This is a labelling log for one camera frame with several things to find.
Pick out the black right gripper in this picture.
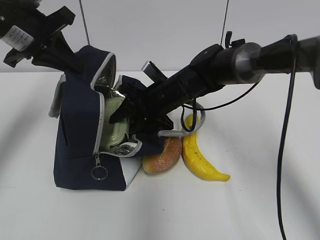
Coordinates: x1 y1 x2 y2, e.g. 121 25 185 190
109 65 223 133

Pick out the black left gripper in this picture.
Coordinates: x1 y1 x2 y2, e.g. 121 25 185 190
0 0 84 73

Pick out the green lidded glass container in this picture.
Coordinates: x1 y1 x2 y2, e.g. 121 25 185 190
99 97 129 152

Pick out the navy insulated lunch bag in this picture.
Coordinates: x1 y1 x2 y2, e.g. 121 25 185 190
49 45 173 191

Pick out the brown bread roll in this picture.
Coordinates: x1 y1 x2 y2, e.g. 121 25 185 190
142 136 182 175

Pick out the yellow banana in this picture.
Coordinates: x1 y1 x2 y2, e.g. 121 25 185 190
181 113 231 182

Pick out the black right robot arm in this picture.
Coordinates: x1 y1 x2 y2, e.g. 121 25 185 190
109 35 320 133

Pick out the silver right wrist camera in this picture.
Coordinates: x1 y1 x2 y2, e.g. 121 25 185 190
141 61 168 83

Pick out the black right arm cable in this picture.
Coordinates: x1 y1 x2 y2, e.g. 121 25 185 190
180 34 300 240

